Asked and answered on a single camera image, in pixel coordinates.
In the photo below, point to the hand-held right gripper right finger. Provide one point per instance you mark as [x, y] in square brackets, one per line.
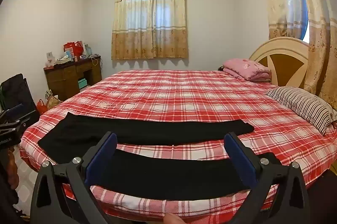
[241, 158]

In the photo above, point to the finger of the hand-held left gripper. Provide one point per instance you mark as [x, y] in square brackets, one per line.
[18, 122]

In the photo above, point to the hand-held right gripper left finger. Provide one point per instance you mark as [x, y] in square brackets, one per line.
[101, 158]

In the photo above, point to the black pants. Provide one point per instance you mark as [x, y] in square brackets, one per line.
[147, 129]

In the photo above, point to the person's right hand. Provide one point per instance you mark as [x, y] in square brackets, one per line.
[173, 219]

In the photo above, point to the orange plastic bag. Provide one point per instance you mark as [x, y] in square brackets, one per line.
[41, 107]

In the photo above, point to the black folding chair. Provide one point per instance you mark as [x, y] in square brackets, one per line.
[15, 89]

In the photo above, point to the floral fabric bag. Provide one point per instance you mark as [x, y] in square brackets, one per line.
[52, 100]

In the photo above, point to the dark wooden nightstand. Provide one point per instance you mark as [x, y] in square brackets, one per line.
[65, 76]

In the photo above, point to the white card box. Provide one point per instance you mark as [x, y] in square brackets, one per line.
[50, 58]

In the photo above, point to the teal box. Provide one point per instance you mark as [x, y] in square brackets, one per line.
[82, 83]

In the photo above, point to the striped pillow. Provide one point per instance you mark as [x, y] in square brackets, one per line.
[302, 105]

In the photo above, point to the folded pink blanket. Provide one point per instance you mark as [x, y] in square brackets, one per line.
[244, 68]

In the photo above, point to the red gift bag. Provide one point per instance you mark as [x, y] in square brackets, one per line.
[75, 49]

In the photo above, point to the bed with red plaid sheet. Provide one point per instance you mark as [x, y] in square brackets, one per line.
[168, 92]

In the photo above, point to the cream and brown headboard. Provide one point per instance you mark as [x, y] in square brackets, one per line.
[283, 63]

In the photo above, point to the beige floral window curtain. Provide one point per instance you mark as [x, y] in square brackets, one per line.
[147, 29]

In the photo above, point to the long beige floral curtain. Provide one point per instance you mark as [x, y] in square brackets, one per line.
[320, 42]

